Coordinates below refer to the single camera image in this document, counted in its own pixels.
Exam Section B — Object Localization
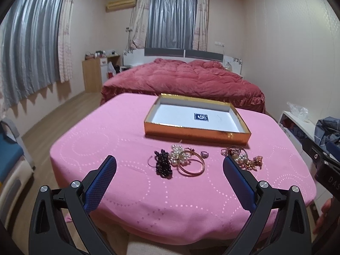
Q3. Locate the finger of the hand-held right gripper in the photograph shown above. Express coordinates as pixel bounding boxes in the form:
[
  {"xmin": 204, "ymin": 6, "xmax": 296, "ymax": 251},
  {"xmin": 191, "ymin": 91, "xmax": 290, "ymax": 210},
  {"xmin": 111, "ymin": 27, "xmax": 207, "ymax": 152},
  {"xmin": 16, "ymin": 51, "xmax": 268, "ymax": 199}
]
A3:
[{"xmin": 302, "ymin": 137, "xmax": 340, "ymax": 166}]

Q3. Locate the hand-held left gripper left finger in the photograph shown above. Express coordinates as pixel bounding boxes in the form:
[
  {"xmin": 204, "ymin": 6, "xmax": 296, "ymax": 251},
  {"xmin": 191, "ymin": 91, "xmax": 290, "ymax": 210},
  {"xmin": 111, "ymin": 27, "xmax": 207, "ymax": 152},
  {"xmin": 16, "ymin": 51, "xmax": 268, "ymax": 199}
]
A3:
[{"xmin": 29, "ymin": 155, "xmax": 118, "ymax": 255}]

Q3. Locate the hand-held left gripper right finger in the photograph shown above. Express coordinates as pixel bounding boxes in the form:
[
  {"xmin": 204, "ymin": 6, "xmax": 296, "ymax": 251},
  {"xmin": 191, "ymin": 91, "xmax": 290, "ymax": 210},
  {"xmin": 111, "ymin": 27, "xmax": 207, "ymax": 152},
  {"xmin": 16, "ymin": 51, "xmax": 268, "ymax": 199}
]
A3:
[{"xmin": 222, "ymin": 156, "xmax": 312, "ymax": 255}]

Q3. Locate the gold and pearl jewelry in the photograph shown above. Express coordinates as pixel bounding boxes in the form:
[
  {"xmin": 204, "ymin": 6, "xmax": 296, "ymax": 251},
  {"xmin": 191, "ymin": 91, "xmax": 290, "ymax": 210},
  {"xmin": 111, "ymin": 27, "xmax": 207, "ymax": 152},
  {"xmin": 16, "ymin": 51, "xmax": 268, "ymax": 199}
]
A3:
[{"xmin": 221, "ymin": 146, "xmax": 264, "ymax": 171}]

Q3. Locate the gold bangle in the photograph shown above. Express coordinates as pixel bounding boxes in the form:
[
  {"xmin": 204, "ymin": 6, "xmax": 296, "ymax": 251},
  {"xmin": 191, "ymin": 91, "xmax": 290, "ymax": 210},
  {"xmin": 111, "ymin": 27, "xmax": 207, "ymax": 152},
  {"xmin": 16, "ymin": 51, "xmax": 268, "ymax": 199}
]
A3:
[{"xmin": 176, "ymin": 150, "xmax": 205, "ymax": 176}]

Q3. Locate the dark purple bead bracelet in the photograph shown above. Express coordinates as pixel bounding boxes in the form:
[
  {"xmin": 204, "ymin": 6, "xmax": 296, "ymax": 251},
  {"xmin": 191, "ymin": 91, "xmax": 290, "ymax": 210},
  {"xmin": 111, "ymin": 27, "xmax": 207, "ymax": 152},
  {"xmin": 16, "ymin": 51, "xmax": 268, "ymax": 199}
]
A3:
[{"xmin": 154, "ymin": 150, "xmax": 174, "ymax": 178}]

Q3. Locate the white pearl bracelet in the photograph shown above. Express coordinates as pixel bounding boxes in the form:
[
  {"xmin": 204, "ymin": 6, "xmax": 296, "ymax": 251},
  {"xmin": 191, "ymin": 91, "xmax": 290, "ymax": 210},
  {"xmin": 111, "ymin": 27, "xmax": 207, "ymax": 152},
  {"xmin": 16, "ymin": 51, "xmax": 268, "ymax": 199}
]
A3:
[{"xmin": 170, "ymin": 144, "xmax": 191, "ymax": 167}]

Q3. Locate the gold cardboard box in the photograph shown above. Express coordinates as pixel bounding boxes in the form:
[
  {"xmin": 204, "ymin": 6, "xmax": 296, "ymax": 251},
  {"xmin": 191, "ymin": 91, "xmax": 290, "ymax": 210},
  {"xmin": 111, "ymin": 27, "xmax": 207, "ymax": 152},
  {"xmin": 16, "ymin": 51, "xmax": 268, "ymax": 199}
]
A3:
[{"xmin": 144, "ymin": 93, "xmax": 252, "ymax": 146}]

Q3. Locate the person's right hand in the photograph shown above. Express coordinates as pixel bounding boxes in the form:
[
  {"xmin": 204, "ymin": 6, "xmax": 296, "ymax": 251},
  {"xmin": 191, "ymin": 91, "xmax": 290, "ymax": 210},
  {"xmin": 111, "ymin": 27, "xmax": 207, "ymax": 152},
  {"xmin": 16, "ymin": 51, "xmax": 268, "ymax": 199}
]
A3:
[{"xmin": 313, "ymin": 198, "xmax": 333, "ymax": 235}]

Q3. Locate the grey checked cloth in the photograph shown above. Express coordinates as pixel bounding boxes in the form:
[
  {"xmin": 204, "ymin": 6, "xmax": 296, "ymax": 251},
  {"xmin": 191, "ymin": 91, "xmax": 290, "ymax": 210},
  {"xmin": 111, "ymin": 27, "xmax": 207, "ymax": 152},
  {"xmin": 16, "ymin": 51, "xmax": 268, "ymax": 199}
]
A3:
[{"xmin": 315, "ymin": 116, "xmax": 340, "ymax": 147}]

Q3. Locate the white side cabinet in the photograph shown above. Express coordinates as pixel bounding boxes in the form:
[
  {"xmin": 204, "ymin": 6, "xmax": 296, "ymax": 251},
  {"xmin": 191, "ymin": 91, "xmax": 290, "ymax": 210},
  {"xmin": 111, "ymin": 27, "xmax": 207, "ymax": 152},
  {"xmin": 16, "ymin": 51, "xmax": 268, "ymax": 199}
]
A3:
[{"xmin": 278, "ymin": 110, "xmax": 323, "ymax": 155}]

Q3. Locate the pink dotted table blanket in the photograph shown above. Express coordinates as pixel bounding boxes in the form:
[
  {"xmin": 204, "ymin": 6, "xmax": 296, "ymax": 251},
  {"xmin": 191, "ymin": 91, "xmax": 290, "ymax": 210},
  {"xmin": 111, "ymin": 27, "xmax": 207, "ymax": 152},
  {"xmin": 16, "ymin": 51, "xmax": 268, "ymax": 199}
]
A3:
[{"xmin": 50, "ymin": 93, "xmax": 318, "ymax": 245}]

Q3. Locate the clear plastic bag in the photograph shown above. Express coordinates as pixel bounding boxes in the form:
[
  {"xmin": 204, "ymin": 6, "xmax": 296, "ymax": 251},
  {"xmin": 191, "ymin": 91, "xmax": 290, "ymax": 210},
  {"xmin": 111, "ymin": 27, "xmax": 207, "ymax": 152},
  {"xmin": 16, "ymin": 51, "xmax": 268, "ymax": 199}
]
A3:
[{"xmin": 287, "ymin": 101, "xmax": 310, "ymax": 123}]

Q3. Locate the blue and grey chair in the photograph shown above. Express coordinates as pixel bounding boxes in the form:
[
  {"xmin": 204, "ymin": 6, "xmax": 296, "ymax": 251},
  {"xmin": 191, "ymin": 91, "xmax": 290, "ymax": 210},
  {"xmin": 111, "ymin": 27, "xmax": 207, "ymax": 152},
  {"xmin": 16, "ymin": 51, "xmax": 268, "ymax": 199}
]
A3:
[{"xmin": 0, "ymin": 118, "xmax": 35, "ymax": 220}]

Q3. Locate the wooden desk cabinet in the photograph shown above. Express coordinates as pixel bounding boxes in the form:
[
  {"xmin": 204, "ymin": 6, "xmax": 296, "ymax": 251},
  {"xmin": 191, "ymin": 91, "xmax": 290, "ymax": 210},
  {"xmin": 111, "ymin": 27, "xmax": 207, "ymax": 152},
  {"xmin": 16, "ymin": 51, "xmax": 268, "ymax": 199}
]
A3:
[{"xmin": 82, "ymin": 55, "xmax": 121, "ymax": 93}]

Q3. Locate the red and white plastic bag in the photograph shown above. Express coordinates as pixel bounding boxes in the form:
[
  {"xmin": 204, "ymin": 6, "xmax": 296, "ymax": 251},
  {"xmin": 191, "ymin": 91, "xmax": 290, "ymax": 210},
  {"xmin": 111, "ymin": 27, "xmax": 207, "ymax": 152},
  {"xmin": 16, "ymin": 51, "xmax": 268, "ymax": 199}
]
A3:
[{"xmin": 106, "ymin": 62, "xmax": 117, "ymax": 79}]

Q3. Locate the bed with red comforter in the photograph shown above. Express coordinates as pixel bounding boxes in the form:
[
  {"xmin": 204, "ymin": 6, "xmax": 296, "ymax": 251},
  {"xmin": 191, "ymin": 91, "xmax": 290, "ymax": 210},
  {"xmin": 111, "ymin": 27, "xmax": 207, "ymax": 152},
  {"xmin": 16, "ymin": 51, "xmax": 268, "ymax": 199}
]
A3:
[{"xmin": 100, "ymin": 58, "xmax": 266, "ymax": 113}]

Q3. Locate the white and grey headboard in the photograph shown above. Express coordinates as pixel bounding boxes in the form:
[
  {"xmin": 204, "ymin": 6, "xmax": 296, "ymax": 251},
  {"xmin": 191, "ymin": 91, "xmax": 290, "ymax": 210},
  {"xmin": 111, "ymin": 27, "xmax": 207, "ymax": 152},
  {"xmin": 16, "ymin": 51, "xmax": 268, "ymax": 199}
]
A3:
[{"xmin": 123, "ymin": 47, "xmax": 243, "ymax": 75}]

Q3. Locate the cream floral curtain panel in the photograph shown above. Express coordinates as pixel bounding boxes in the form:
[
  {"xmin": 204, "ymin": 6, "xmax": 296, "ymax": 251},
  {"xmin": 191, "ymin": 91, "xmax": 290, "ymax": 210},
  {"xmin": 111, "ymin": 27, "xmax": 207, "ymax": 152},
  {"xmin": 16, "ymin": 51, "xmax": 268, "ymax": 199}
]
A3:
[
  {"xmin": 192, "ymin": 0, "xmax": 210, "ymax": 51},
  {"xmin": 127, "ymin": 0, "xmax": 152, "ymax": 51},
  {"xmin": 57, "ymin": 0, "xmax": 79, "ymax": 83}
]

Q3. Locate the large grey side curtain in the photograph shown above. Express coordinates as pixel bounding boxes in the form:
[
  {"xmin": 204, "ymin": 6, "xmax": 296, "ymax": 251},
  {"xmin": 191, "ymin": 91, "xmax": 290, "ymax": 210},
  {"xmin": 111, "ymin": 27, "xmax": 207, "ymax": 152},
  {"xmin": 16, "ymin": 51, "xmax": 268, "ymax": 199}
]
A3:
[{"xmin": 0, "ymin": 0, "xmax": 70, "ymax": 108}]

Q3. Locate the grey window curtain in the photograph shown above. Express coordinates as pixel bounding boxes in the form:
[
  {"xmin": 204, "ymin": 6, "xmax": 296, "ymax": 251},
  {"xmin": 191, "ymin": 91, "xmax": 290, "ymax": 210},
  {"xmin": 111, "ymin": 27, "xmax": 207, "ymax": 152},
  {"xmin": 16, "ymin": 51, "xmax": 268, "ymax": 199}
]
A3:
[{"xmin": 146, "ymin": 0, "xmax": 198, "ymax": 50}]

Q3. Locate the wall air conditioner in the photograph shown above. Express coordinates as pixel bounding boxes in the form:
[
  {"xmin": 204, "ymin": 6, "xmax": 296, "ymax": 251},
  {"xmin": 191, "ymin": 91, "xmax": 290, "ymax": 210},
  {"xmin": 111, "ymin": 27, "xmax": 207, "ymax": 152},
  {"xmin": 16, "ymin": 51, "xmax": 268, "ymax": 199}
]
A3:
[{"xmin": 106, "ymin": 0, "xmax": 137, "ymax": 12}]

